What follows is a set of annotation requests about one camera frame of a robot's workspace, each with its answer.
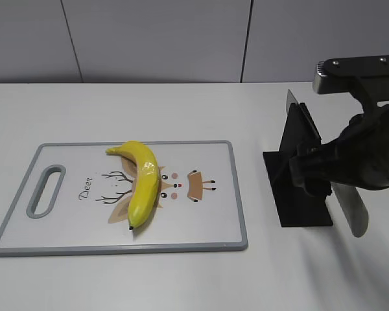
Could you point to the white grey-rimmed cutting board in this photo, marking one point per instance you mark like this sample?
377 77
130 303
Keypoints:
74 197

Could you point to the black knife stand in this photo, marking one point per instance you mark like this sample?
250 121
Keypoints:
294 207

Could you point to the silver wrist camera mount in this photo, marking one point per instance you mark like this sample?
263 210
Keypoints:
365 78

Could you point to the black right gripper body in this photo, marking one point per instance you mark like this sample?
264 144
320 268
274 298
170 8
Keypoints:
361 152

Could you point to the knife with white handle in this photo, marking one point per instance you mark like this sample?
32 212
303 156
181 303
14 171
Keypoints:
352 205

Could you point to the yellow plastic banana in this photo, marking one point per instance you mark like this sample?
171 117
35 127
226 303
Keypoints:
147 180

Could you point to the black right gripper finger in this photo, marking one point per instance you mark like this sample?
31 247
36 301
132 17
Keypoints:
314 160
313 187

